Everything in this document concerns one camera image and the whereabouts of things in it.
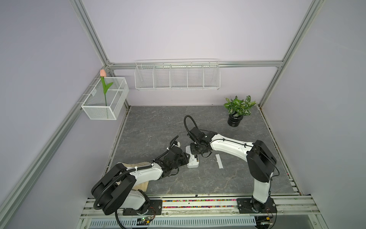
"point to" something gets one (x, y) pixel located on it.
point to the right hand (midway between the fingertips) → (193, 150)
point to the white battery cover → (219, 161)
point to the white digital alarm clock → (193, 163)
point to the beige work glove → (142, 186)
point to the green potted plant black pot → (237, 109)
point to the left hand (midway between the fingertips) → (189, 157)
